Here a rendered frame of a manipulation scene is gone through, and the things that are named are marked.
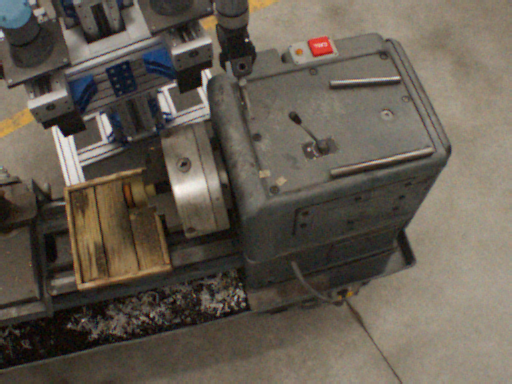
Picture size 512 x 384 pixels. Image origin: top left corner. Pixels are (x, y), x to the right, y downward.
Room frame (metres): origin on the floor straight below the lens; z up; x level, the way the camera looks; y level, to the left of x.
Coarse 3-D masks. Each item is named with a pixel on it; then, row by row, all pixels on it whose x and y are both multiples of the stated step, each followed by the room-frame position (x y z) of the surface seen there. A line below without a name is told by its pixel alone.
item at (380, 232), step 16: (368, 224) 0.60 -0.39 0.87; (384, 224) 0.60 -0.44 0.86; (400, 224) 0.62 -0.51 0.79; (320, 240) 0.57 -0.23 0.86; (336, 240) 0.57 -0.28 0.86; (352, 240) 0.58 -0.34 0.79; (368, 240) 0.59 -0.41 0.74; (384, 240) 0.61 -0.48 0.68; (304, 256) 0.56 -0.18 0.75; (320, 256) 0.57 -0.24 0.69; (336, 256) 0.58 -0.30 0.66; (352, 256) 0.59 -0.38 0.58; (368, 256) 0.59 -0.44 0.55; (256, 272) 0.53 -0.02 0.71; (272, 272) 0.53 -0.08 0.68; (288, 272) 0.55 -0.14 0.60; (304, 272) 0.56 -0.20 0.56; (288, 304) 0.57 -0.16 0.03
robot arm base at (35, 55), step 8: (40, 32) 1.19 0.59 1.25; (48, 32) 1.24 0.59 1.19; (32, 40) 1.16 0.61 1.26; (40, 40) 1.17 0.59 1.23; (48, 40) 1.19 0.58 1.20; (16, 48) 1.14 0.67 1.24; (24, 48) 1.14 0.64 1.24; (32, 48) 1.15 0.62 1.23; (40, 48) 1.16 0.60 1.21; (48, 48) 1.17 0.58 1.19; (16, 56) 1.15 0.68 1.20; (24, 56) 1.13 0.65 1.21; (32, 56) 1.13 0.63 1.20; (40, 56) 1.14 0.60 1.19; (48, 56) 1.16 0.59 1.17; (16, 64) 1.14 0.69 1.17; (24, 64) 1.12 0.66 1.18; (32, 64) 1.12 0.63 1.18; (40, 64) 1.13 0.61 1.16
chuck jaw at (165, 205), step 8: (168, 192) 0.67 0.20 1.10; (152, 200) 0.65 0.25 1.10; (160, 200) 0.65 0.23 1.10; (168, 200) 0.64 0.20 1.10; (152, 208) 0.63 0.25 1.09; (160, 208) 0.62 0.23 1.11; (168, 208) 0.62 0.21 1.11; (176, 208) 0.62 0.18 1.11; (160, 216) 0.60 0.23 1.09; (168, 216) 0.59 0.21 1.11; (176, 216) 0.59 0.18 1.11; (168, 224) 0.57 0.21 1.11; (176, 224) 0.57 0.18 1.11; (192, 232) 0.56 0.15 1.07
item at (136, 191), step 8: (128, 184) 0.70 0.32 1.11; (136, 184) 0.69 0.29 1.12; (152, 184) 0.69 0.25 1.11; (128, 192) 0.67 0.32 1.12; (136, 192) 0.67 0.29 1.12; (144, 192) 0.67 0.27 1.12; (152, 192) 0.67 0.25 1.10; (128, 200) 0.65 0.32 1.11; (136, 200) 0.65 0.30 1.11; (144, 200) 0.65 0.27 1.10; (128, 208) 0.64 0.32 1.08
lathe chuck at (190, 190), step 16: (176, 128) 0.82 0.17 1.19; (192, 128) 0.80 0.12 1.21; (176, 144) 0.74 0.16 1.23; (192, 144) 0.74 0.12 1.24; (176, 160) 0.69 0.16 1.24; (192, 160) 0.69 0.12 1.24; (176, 176) 0.65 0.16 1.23; (192, 176) 0.65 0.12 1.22; (176, 192) 0.62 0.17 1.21; (192, 192) 0.62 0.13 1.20; (208, 192) 0.62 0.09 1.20; (192, 208) 0.58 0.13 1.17; (208, 208) 0.58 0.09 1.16; (192, 224) 0.56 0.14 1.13; (208, 224) 0.56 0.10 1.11
